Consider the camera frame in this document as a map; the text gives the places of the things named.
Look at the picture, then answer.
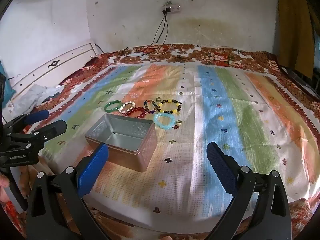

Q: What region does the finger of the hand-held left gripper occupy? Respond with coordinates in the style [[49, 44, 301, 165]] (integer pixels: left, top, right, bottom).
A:
[[2, 109, 50, 133], [6, 119, 68, 153]]

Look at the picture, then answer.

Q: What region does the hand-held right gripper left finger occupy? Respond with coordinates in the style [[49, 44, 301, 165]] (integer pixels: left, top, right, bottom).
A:
[[26, 144, 110, 240]]

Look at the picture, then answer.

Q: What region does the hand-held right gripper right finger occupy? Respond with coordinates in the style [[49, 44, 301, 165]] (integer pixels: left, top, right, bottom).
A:
[[206, 141, 293, 240]]

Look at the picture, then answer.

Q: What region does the silver metal tin box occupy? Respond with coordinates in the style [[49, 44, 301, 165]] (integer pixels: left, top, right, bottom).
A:
[[84, 113, 158, 173]]

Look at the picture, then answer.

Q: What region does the green jade bangle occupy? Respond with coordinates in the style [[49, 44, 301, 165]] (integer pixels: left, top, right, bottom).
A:
[[104, 100, 123, 113]]

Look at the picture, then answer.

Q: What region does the red bead bracelet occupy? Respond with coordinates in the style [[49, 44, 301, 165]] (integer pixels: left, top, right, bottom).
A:
[[125, 107, 147, 119]]

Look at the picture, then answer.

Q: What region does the white and brown bead bracelet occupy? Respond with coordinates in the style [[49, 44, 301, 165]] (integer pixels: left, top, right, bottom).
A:
[[119, 101, 136, 114]]

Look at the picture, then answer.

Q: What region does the small white figurine charm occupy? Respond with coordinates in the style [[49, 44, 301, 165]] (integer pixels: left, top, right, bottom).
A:
[[153, 112, 174, 130]]

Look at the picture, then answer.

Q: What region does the multicoloured bead bracelet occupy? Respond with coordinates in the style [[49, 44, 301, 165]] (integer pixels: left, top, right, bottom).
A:
[[144, 99, 158, 114]]

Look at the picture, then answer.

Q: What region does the yellow and black bead bracelet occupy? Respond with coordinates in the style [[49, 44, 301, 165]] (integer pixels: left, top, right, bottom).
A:
[[157, 99, 182, 115]]

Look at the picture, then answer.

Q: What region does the person's left hand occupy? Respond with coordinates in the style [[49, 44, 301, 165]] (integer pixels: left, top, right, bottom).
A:
[[0, 173, 11, 202]]

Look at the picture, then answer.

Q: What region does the pile of clothes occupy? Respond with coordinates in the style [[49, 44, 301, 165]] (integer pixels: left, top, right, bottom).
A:
[[15, 84, 65, 110]]

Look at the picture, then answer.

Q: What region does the white cabinet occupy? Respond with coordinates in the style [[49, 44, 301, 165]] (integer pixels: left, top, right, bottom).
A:
[[0, 42, 97, 115]]

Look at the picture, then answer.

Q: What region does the teal cloth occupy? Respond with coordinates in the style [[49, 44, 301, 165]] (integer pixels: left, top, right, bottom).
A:
[[0, 60, 12, 98]]

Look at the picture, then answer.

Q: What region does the striped patterned blanket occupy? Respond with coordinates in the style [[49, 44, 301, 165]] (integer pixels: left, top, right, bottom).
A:
[[40, 64, 320, 218]]

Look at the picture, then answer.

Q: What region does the floral bedsheet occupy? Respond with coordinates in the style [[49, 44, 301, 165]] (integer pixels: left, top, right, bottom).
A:
[[0, 44, 320, 240]]

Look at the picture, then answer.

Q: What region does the yellow hanging cloth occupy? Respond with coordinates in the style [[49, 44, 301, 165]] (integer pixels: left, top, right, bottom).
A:
[[277, 0, 316, 78]]

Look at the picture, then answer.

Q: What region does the white power strip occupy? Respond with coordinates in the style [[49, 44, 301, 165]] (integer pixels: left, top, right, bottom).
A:
[[161, 3, 181, 13]]

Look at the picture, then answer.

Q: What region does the black power cable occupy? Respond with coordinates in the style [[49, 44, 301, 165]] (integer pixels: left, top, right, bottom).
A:
[[160, 12, 170, 46], [151, 11, 167, 45]]

